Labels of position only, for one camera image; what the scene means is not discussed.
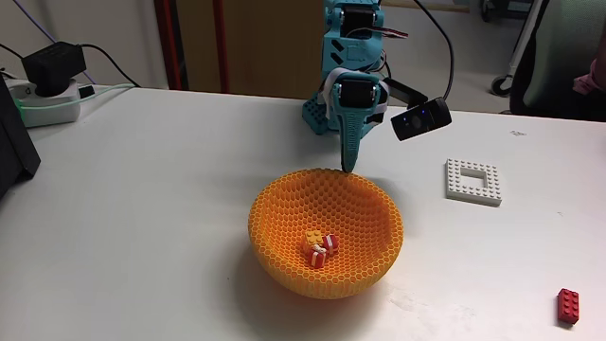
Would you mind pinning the small yellow brick cube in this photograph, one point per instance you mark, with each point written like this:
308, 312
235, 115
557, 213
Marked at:
312, 238

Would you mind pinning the red white striped cube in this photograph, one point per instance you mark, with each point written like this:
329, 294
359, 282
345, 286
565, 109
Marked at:
316, 258
331, 242

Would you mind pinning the orange honeycomb bowl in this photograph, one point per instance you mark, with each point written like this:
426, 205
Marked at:
284, 213

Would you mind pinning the wooden cabinet with red trim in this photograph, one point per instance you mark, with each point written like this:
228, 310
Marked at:
274, 42

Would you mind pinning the white wheeled stand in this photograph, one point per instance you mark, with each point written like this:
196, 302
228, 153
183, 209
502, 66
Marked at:
523, 42

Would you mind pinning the green office chair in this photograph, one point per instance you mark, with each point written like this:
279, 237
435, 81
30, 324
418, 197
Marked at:
568, 47

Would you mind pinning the red studded brick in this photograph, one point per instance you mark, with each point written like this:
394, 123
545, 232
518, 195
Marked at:
568, 305

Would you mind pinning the black power adapter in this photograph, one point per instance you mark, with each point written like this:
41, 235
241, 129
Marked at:
54, 68

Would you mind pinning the white power strip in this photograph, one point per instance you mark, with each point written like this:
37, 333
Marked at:
47, 111

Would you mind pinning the black computer case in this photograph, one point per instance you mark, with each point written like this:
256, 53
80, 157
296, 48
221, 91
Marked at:
14, 142

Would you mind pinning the black oval camera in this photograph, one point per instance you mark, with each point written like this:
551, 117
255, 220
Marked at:
421, 119

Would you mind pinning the white studded frame plate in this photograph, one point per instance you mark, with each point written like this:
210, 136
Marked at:
454, 182

